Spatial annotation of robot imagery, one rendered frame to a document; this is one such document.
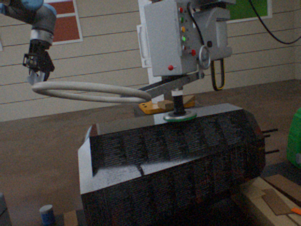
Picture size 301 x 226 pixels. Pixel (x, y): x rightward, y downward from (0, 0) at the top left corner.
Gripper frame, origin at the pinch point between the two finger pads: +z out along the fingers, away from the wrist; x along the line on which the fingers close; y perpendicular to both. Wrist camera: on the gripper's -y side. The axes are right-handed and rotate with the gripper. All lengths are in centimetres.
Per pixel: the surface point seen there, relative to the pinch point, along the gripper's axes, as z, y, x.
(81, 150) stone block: 27, -49, 4
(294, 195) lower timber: 46, -111, 151
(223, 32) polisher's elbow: -71, -92, 87
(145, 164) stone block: 31, -46, 44
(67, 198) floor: 82, -151, -45
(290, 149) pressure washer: 11, -177, 171
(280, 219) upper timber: 55, -66, 127
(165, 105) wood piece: -15, -123, 45
